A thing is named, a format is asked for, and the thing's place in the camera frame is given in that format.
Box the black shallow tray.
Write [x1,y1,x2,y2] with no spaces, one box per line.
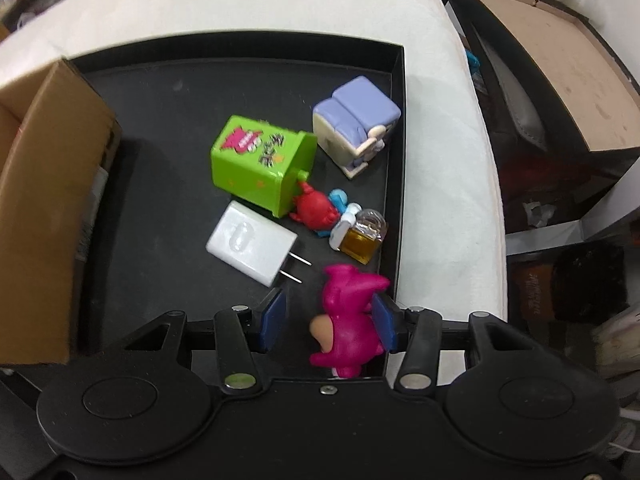
[65,34,405,378]

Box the red and blue figurine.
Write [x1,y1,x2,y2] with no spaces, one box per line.
[289,181,362,251]

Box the black frame with brown board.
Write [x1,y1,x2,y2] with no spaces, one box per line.
[432,0,640,233]

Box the white charger plug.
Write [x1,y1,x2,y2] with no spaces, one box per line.
[205,200,313,289]

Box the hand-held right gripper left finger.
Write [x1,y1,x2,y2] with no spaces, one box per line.
[117,287,288,395]

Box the white cable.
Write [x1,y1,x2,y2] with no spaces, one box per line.
[606,404,640,462]

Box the brown cardboard box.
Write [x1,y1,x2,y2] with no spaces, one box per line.
[0,57,123,366]

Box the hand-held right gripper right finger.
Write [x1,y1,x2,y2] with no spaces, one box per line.
[371,291,543,395]

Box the pink dinosaur toy figure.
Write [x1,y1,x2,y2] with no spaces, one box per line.
[308,263,391,377]

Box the green toy trash bin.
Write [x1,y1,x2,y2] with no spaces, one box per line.
[210,115,318,219]

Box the lavender toy armchair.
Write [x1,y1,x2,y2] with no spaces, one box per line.
[312,76,402,180]

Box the small amber perfume bottle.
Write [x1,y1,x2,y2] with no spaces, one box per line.
[339,207,389,266]

